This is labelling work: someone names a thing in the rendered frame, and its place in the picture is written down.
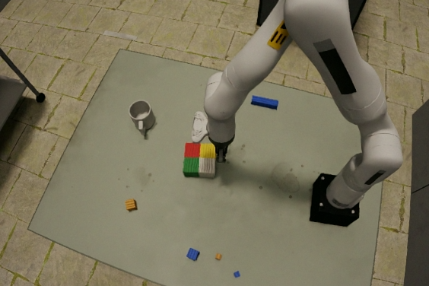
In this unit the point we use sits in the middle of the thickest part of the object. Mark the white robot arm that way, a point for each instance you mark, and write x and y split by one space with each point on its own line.
322 29

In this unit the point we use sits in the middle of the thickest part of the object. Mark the grey mug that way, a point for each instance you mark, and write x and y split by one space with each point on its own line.
139 109

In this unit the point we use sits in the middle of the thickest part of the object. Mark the green cube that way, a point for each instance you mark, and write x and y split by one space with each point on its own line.
191 166

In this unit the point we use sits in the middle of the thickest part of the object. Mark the red cube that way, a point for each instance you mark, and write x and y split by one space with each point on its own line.
192 150

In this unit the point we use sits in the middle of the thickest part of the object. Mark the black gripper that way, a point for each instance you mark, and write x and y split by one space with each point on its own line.
221 149

